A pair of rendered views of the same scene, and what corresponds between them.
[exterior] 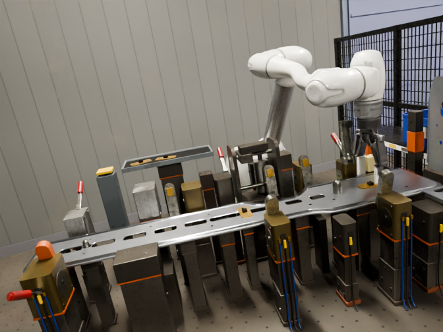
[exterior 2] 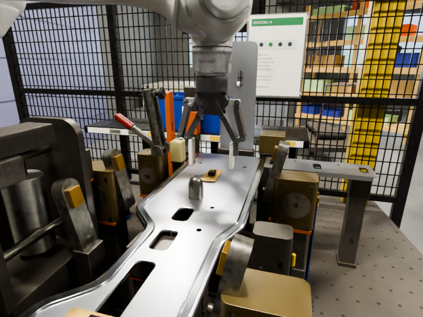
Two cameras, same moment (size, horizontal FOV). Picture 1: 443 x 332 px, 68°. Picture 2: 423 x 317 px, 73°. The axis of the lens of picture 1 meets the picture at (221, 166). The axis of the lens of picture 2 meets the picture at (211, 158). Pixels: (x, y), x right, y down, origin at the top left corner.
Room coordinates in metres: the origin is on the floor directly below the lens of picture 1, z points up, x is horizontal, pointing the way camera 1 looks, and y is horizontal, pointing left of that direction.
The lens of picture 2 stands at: (0.83, 0.11, 1.27)
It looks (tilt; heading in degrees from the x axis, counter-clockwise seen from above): 18 degrees down; 293
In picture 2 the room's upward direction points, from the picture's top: straight up
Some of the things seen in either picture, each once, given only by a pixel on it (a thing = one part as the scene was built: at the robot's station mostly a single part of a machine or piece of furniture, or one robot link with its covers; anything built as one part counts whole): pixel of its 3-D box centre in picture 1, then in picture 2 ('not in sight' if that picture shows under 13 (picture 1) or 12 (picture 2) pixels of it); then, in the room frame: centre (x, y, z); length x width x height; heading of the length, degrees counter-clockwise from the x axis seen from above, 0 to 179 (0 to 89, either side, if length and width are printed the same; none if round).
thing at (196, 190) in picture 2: (337, 188); (196, 189); (1.08, -0.39, 1.02); 0.03 x 0.03 x 0.07
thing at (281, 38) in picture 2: not in sight; (274, 57); (1.06, -1.08, 1.30); 0.23 x 0.02 x 0.31; 7
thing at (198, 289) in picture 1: (192, 265); not in sight; (1.01, 0.16, 0.84); 0.12 x 0.05 x 0.29; 7
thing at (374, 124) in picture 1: (368, 129); (211, 95); (1.09, -0.52, 1.20); 0.08 x 0.07 x 0.09; 7
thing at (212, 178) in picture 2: (370, 183); (211, 173); (1.09, -0.52, 1.01); 0.08 x 0.04 x 0.01; 96
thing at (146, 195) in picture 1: (155, 234); not in sight; (1.17, 0.30, 0.90); 0.13 x 0.08 x 0.41; 7
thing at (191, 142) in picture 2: (361, 165); (191, 151); (1.14, -0.51, 1.06); 0.03 x 0.01 x 0.07; 97
